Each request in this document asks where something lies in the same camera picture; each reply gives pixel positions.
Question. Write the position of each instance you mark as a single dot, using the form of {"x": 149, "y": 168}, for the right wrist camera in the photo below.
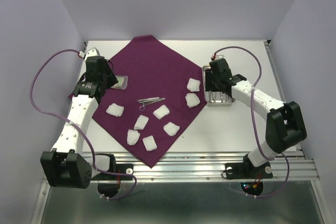
{"x": 216, "y": 57}

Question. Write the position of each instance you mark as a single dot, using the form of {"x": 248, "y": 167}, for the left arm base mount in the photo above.
{"x": 117, "y": 186}

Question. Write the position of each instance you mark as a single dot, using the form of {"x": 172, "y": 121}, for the white gauze pad lower centre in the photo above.
{"x": 141, "y": 122}

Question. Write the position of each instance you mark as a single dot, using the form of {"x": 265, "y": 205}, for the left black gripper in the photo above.
{"x": 113, "y": 80}

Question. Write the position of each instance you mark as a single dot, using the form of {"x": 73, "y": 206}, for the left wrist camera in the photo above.
{"x": 92, "y": 52}

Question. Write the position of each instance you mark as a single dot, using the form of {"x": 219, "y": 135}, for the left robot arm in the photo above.
{"x": 64, "y": 165}

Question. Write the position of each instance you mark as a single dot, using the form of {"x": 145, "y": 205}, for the white gauze pad bottom left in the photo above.
{"x": 132, "y": 137}

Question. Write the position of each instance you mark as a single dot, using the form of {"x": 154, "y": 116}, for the aluminium rail frame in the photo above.
{"x": 185, "y": 186}

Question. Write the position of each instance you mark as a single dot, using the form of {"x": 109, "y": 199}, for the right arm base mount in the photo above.
{"x": 252, "y": 177}

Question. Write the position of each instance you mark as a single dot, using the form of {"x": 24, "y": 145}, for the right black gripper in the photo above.
{"x": 208, "y": 86}

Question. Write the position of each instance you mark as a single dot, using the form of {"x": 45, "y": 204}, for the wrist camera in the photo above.
{"x": 92, "y": 52}
{"x": 216, "y": 57}

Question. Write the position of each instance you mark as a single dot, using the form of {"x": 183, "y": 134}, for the small steel hemostat under tweezers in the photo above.
{"x": 142, "y": 107}

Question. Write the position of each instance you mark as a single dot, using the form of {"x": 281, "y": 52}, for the white gauze pad lower right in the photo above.
{"x": 171, "y": 129}

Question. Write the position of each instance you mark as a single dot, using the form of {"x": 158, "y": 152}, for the packaged gauze bag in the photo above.
{"x": 122, "y": 83}

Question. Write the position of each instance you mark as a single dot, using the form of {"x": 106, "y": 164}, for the steel tweezers branded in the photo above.
{"x": 147, "y": 100}

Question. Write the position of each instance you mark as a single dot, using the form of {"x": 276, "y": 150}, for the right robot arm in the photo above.
{"x": 285, "y": 126}

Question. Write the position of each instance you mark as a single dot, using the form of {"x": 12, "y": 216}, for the white gauze pad far right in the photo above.
{"x": 193, "y": 85}

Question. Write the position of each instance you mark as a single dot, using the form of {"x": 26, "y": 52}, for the stainless steel tray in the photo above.
{"x": 219, "y": 97}

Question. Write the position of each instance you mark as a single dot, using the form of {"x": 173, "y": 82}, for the white gauze pad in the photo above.
{"x": 141, "y": 122}
{"x": 161, "y": 112}
{"x": 132, "y": 137}
{"x": 149, "y": 143}
{"x": 193, "y": 85}
{"x": 192, "y": 100}
{"x": 171, "y": 129}
{"x": 115, "y": 110}

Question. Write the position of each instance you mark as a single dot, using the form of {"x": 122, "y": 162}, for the purple cloth drape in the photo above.
{"x": 154, "y": 70}

